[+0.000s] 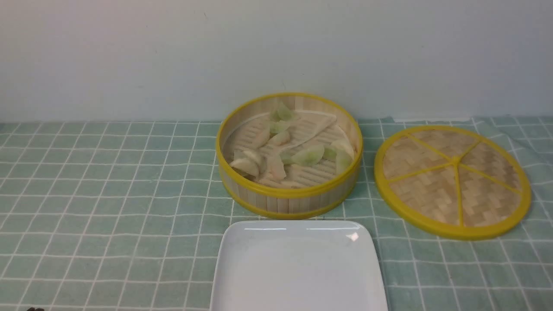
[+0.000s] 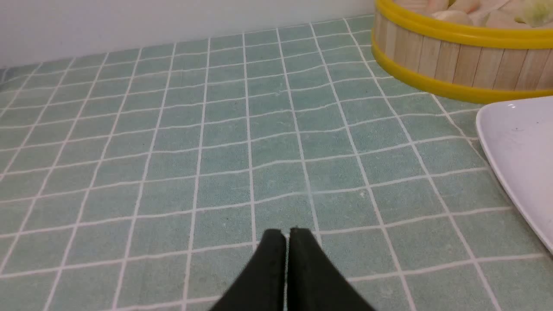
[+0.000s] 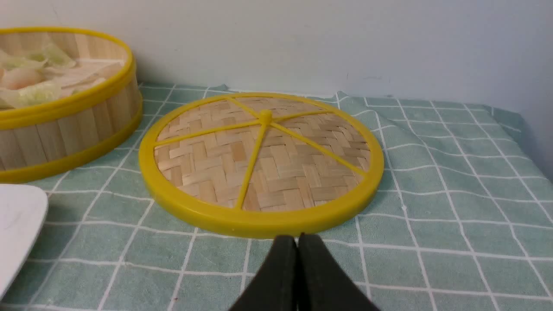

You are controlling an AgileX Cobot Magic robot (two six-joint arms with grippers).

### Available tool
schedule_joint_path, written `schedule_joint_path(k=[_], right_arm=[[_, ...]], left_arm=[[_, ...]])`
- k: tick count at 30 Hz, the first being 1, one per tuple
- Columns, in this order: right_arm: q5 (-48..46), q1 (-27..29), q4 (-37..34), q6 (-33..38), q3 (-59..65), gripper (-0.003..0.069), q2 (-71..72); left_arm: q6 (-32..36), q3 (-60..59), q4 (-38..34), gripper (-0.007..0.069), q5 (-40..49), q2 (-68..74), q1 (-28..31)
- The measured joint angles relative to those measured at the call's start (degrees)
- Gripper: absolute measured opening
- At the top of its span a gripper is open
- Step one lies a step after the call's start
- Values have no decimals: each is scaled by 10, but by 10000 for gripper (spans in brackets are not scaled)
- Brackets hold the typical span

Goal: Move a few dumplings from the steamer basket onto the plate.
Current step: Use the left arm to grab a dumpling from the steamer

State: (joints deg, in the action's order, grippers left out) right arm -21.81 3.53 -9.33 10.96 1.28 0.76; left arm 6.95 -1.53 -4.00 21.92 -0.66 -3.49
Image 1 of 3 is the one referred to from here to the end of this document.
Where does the white dumpling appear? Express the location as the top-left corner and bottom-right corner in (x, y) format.
(267, 155), (286, 181)
(229, 157), (259, 178)
(268, 130), (291, 146)
(251, 128), (271, 149)

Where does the large green dumpling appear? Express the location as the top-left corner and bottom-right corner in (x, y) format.
(291, 144), (325, 167)

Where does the white square plate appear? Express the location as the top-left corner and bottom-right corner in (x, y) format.
(210, 220), (389, 311)

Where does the round bamboo steamer basket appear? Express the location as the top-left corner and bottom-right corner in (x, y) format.
(216, 92), (363, 220)

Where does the pale green dumpling upper middle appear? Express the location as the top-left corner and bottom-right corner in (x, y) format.
(269, 121), (290, 135)

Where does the green dumpling at back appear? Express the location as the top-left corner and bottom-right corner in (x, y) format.
(269, 101), (298, 122)

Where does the small green dumpling middle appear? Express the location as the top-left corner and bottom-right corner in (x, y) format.
(323, 146), (337, 162)

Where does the white dumpling right edge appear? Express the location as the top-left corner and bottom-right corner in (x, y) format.
(331, 139), (356, 159)

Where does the green dumpling right edge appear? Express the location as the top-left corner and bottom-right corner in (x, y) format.
(334, 149), (353, 175)

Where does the round woven steamer lid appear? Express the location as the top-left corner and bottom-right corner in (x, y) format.
(374, 125), (532, 241)

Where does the green checkered tablecloth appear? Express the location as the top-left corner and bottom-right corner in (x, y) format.
(0, 116), (553, 311)

